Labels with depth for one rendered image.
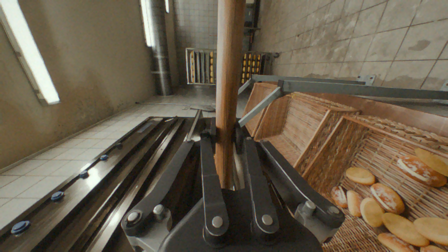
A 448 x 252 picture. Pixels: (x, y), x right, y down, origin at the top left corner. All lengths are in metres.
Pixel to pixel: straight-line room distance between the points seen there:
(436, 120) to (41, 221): 1.52
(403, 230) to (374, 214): 0.08
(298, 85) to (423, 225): 0.53
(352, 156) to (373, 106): 0.23
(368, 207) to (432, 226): 0.15
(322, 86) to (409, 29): 0.93
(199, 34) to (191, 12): 0.63
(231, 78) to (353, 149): 0.69
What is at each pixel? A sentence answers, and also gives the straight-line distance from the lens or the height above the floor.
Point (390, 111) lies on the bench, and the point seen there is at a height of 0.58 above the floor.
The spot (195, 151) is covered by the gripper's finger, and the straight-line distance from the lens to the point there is 0.16.
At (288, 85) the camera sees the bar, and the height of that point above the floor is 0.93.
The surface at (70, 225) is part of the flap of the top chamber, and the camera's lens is 0.98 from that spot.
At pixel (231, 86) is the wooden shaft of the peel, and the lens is 0.17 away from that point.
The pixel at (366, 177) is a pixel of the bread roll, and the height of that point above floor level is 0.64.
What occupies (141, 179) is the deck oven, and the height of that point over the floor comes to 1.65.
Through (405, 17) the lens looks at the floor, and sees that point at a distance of 1.57.
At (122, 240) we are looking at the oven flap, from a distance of 0.81.
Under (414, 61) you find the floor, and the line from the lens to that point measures 1.44.
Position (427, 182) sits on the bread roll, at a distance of 0.66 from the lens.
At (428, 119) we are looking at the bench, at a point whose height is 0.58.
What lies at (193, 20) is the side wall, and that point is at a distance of 5.37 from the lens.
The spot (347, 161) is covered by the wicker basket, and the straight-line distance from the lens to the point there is 0.81.
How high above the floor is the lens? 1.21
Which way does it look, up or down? 4 degrees down
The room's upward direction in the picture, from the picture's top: 89 degrees counter-clockwise
